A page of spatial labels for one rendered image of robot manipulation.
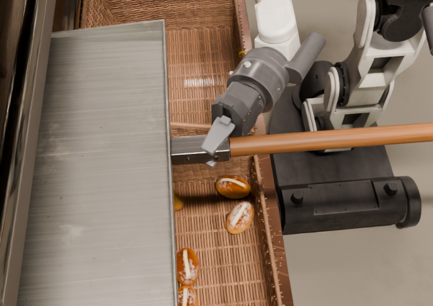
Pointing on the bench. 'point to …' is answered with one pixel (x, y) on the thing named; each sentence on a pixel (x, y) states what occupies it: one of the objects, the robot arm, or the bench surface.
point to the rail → (19, 114)
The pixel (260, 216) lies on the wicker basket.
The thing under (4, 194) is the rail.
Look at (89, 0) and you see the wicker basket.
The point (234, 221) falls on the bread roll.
